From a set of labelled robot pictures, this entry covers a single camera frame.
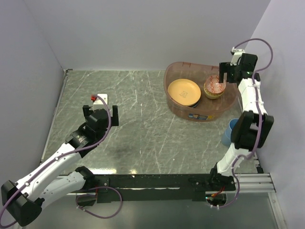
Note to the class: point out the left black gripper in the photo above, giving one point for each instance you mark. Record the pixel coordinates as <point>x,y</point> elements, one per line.
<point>114,120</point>

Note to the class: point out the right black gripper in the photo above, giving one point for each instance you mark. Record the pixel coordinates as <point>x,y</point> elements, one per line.
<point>225,67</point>

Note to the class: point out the red orange patterned bowl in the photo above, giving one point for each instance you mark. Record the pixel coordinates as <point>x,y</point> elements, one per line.
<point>213,86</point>

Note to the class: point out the yellow orange plate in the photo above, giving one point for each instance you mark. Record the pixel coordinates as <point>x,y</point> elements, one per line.
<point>184,92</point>

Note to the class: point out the blue plastic cup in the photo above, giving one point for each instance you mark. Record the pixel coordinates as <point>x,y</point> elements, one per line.
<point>226,137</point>

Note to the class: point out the blue yellow patterned bowl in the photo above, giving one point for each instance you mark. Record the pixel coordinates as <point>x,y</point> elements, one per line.
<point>210,95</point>

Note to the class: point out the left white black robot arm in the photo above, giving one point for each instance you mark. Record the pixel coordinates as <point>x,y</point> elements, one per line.
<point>26,198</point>

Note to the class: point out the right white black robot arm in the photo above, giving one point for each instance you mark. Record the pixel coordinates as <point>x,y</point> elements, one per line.
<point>254,124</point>

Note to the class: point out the translucent pink plastic bin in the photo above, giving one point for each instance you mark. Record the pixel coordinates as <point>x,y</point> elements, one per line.
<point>207,109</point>

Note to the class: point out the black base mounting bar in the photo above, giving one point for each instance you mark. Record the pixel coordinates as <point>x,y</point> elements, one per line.
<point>149,187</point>

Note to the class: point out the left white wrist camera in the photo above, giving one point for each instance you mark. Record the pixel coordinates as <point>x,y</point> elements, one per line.
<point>97,102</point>

